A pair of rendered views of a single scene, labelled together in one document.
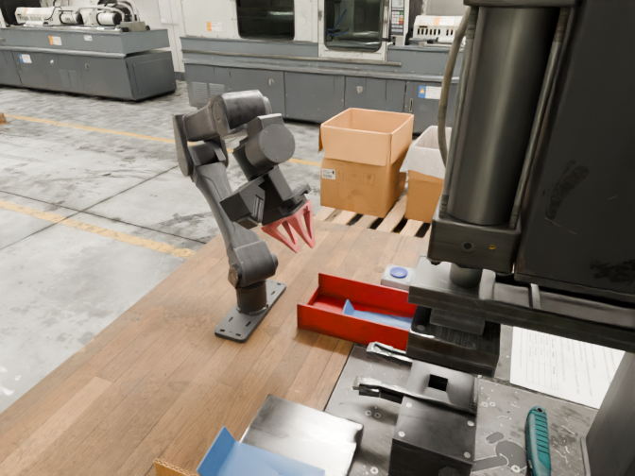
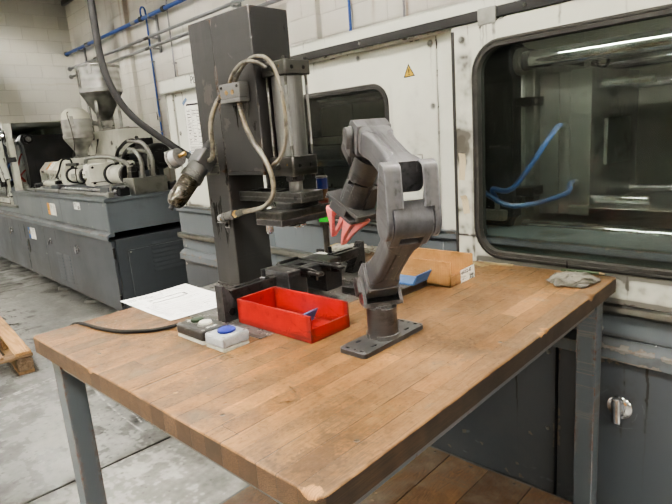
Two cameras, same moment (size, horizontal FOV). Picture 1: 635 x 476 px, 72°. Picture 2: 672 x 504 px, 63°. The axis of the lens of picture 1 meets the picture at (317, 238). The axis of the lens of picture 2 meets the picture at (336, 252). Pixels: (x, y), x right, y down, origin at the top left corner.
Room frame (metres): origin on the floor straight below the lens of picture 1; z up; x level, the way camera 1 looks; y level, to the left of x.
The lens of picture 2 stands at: (1.75, 0.47, 1.32)
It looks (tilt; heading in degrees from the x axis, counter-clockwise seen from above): 12 degrees down; 203
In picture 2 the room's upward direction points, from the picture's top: 4 degrees counter-clockwise
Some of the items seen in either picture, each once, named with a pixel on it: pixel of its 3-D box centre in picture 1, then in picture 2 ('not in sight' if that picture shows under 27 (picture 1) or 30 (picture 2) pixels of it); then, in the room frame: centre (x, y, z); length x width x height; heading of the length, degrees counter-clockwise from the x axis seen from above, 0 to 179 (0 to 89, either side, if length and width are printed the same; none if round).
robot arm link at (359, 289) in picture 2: (252, 269); (377, 290); (0.73, 0.13, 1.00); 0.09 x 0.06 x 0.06; 124
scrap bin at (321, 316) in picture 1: (367, 313); (291, 312); (0.69, -0.10, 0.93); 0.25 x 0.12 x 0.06; 69
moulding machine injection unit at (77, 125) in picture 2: not in sight; (101, 121); (-2.39, -3.59, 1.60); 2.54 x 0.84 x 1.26; 65
